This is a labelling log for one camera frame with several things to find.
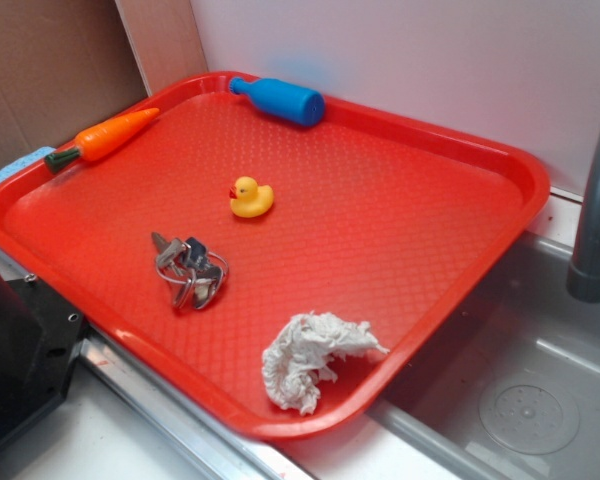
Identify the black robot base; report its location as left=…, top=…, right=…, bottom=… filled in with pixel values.
left=0, top=275, right=87, bottom=450

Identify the crumpled white paper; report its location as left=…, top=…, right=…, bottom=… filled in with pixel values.
left=261, top=312, right=389, bottom=416

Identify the yellow rubber duck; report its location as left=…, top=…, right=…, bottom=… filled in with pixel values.
left=230, top=176, right=274, bottom=218

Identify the red plastic tray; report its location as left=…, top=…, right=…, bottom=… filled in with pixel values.
left=0, top=73, right=549, bottom=440

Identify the bunch of silver keys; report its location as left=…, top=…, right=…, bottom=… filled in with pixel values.
left=151, top=232, right=229, bottom=310

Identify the blue toy bottle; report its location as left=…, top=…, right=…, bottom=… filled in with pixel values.
left=229, top=77, right=326, bottom=127

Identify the orange toy carrot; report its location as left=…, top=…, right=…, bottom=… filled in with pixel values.
left=44, top=108, right=161, bottom=174

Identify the grey toy sink basin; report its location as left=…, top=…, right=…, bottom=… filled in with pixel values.
left=369, top=234, right=600, bottom=479

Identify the brown cardboard panel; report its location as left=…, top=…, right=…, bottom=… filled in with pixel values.
left=0, top=0, right=149, bottom=194

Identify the blue sponge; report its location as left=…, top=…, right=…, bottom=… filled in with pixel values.
left=0, top=146, right=54, bottom=183

